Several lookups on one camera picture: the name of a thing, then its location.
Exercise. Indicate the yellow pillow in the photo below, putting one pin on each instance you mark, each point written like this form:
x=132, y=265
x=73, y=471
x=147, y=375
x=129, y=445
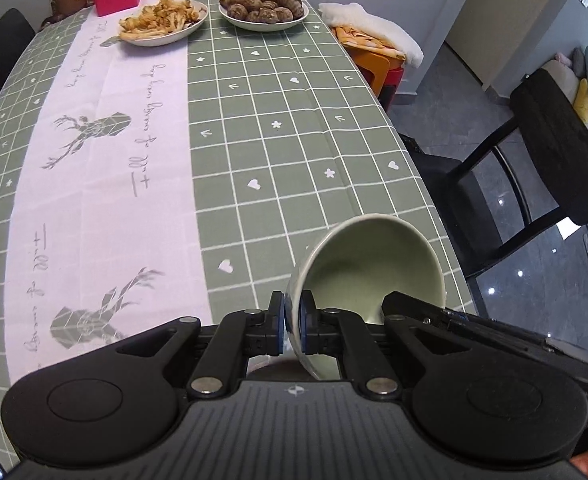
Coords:
x=582, y=100

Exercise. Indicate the green ceramic bowl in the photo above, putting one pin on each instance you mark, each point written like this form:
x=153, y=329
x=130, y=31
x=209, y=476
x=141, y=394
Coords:
x=373, y=260

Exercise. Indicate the white plate with fries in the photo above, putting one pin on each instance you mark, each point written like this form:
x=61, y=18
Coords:
x=194, y=27

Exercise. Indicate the white deer print runner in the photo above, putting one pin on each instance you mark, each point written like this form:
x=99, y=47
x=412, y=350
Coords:
x=124, y=185

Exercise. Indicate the pile of fries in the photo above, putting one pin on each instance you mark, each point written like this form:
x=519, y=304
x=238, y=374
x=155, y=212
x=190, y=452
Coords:
x=161, y=17

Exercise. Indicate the orange patterned cloth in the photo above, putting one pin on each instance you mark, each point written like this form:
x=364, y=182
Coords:
x=363, y=42

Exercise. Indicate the red stool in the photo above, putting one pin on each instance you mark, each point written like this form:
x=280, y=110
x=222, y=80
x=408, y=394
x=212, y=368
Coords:
x=391, y=87

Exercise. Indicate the orange stool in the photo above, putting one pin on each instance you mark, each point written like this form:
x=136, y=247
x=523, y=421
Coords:
x=368, y=67

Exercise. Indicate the white fluffy towel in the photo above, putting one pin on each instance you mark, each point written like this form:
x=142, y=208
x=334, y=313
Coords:
x=373, y=22

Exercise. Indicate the pile of brown taros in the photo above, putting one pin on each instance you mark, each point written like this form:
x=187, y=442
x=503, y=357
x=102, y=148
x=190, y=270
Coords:
x=264, y=5

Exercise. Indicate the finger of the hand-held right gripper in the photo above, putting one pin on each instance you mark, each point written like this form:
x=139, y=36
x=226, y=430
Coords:
x=408, y=307

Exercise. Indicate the white plate with taros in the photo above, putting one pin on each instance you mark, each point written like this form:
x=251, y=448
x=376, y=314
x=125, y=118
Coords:
x=264, y=26

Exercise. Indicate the beige sofa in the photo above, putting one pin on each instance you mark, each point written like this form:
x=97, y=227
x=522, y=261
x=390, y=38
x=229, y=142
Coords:
x=556, y=72

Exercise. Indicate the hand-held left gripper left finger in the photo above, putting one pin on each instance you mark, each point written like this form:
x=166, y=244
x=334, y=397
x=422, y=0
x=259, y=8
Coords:
x=276, y=322

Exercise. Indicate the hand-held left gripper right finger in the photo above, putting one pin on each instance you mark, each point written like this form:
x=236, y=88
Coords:
x=306, y=325

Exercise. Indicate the white paper sheet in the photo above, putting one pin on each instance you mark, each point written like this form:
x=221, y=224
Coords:
x=568, y=229

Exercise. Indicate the green checked tablecloth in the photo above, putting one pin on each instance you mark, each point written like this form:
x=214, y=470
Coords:
x=274, y=160

